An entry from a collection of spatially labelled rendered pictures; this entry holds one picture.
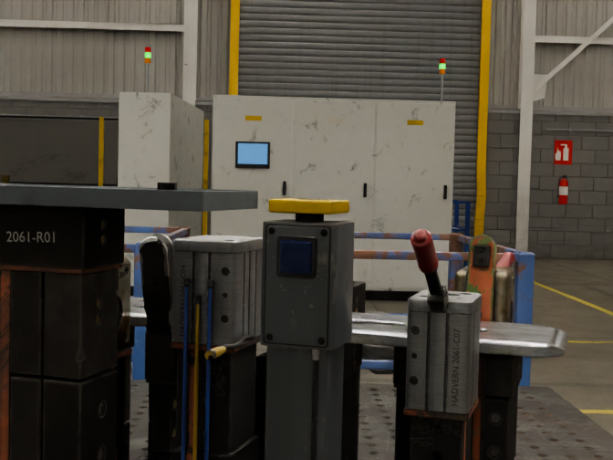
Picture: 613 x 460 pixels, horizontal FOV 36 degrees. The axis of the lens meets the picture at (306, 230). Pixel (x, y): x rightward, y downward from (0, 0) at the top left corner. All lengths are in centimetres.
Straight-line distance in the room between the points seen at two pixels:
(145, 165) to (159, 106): 59
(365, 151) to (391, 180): 38
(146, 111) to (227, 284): 833
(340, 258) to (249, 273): 25
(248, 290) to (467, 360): 26
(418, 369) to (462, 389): 5
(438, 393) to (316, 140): 834
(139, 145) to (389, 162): 246
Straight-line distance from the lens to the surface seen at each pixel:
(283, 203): 83
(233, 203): 88
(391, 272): 938
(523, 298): 332
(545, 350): 108
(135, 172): 933
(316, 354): 83
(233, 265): 102
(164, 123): 929
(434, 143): 940
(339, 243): 83
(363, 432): 183
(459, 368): 97
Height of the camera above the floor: 118
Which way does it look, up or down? 3 degrees down
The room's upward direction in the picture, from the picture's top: 1 degrees clockwise
